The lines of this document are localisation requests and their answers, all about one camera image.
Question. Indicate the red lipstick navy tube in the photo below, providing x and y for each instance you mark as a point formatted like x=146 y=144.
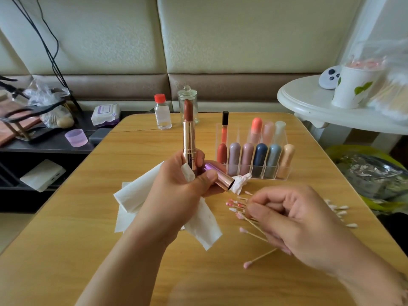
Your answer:
x=260 y=160

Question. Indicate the person's right forearm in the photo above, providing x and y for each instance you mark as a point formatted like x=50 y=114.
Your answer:
x=382 y=287

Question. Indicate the crumpled clear plastic bag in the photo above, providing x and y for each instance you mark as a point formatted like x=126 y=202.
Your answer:
x=39 y=93

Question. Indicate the beige padded backrest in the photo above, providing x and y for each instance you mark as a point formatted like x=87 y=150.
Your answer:
x=255 y=32

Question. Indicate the yellow-green bin with bag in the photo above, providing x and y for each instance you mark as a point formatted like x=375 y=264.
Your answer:
x=376 y=178

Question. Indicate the metallic purple lipstick cap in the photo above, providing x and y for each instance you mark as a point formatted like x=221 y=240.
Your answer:
x=220 y=177

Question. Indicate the red lipstick grey-blue tube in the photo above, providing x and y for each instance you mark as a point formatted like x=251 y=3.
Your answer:
x=273 y=160

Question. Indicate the large white tissue sheet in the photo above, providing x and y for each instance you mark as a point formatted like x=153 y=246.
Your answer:
x=205 y=231

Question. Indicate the black clip tool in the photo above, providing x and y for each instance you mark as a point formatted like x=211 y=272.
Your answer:
x=6 y=79

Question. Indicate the stack of white tissues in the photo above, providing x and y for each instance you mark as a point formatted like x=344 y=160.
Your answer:
x=124 y=216

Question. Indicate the person's left forearm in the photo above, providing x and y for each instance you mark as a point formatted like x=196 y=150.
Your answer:
x=121 y=277

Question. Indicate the glass jar with lid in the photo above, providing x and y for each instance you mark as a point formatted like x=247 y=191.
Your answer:
x=180 y=108

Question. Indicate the clear acrylic lipstick organizer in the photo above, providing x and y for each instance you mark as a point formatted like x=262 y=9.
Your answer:
x=273 y=160

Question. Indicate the pink tray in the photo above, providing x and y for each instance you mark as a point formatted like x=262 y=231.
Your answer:
x=9 y=127

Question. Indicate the white power bank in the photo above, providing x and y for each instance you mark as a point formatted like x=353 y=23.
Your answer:
x=42 y=176

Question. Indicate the white mug green leaf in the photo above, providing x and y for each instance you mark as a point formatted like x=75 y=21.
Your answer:
x=354 y=89

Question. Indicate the brown lipstick gold tube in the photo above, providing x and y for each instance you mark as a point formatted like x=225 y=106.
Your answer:
x=188 y=137

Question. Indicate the pile of cotton swabs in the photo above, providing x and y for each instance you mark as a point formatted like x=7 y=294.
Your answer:
x=338 y=212

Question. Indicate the wet wipes pack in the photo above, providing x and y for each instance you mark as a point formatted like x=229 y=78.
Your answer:
x=105 y=115

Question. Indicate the clear bottle red cap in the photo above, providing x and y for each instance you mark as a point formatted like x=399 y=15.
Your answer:
x=163 y=114

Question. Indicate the red lipstick dusty pink tube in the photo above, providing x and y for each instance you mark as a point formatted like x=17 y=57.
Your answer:
x=247 y=159

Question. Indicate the small purple plastic cup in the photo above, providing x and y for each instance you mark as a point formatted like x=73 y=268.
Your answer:
x=76 y=138

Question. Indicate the black low shelf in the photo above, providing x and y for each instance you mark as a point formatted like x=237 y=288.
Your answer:
x=51 y=149

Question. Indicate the red lipstick mauve tube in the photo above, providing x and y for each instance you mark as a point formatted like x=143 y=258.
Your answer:
x=234 y=159

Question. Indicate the red lipstick beige tube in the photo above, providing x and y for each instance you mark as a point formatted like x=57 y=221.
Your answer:
x=286 y=160

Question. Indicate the person's right hand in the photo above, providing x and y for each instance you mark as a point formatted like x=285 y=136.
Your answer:
x=312 y=226

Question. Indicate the person's left hand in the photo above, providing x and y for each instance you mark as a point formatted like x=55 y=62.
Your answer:
x=166 y=204

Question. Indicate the white round side table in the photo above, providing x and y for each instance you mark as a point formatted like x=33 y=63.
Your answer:
x=305 y=102

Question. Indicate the white panda figure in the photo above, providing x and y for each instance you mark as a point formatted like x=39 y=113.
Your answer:
x=329 y=77

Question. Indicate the dark grey flat box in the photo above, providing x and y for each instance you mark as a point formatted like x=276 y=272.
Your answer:
x=101 y=135

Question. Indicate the pink-tipped cotton swab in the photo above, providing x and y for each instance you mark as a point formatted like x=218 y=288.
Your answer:
x=258 y=258

